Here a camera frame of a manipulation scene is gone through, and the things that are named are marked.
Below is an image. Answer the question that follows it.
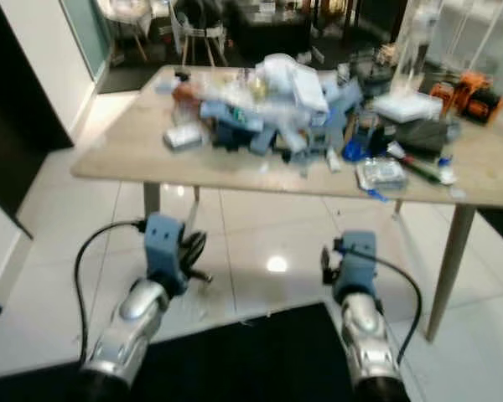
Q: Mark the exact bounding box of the blue tape strip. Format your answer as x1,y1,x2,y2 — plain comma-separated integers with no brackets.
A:
364,188,392,204

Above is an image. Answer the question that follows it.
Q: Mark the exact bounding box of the small white box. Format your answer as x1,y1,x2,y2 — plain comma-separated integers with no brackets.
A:
163,124,205,152

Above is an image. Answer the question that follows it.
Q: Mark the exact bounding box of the small blue object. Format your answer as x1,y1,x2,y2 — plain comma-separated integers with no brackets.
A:
341,137,371,163

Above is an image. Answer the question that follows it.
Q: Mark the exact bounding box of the black floor mat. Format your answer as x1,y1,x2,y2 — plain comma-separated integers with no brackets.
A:
0,301,358,402

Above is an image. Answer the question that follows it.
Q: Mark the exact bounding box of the light wooden table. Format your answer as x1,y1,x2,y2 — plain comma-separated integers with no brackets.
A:
71,65,503,343

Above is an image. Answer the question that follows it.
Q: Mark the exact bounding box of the blue-grey printed part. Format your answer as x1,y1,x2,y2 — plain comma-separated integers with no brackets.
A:
199,99,266,154

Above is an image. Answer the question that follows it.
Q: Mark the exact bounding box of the green and red pen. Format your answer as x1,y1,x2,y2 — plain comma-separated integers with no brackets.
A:
386,142,454,184

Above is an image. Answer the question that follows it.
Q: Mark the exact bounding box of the black pouch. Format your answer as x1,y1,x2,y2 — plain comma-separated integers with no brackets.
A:
396,117,454,157

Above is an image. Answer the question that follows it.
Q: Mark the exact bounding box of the flat white box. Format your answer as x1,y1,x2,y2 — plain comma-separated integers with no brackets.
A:
371,90,444,123

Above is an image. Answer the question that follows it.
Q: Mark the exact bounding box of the white plastic bag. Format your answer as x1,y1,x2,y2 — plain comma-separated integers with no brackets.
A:
255,52,330,115

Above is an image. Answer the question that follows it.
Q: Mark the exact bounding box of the orange and black device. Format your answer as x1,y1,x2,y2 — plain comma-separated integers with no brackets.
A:
428,70,503,126

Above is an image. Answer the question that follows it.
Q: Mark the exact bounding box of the black chair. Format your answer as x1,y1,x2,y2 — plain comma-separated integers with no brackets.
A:
173,0,231,66

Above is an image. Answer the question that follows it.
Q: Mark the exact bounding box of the clear acrylic tower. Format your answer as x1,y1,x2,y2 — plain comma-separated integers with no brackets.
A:
389,0,446,98

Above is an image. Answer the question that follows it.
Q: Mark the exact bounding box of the dark low table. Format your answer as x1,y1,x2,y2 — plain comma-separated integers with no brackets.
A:
225,0,315,59

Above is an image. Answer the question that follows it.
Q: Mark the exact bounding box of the frosted glass door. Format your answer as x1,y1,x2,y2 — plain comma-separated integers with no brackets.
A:
61,0,116,81

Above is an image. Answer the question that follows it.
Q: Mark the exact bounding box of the white chair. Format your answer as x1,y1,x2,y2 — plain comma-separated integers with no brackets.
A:
99,0,160,61

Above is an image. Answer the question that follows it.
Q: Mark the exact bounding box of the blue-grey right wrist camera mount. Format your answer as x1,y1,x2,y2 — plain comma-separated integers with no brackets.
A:
333,232,379,303

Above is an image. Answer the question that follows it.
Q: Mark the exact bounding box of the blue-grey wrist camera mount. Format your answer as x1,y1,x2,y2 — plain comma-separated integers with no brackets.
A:
142,212,190,296
333,232,379,303

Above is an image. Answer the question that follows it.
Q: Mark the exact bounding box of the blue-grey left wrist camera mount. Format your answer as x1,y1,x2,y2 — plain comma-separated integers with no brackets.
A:
142,212,190,296

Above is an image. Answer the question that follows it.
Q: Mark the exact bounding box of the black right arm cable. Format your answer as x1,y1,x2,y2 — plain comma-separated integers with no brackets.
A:
355,249,425,366

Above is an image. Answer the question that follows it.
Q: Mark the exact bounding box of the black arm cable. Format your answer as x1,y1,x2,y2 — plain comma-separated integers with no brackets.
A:
73,219,148,369
355,249,425,366

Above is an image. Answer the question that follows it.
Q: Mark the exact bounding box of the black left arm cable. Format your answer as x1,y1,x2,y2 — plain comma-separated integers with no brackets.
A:
73,219,148,369

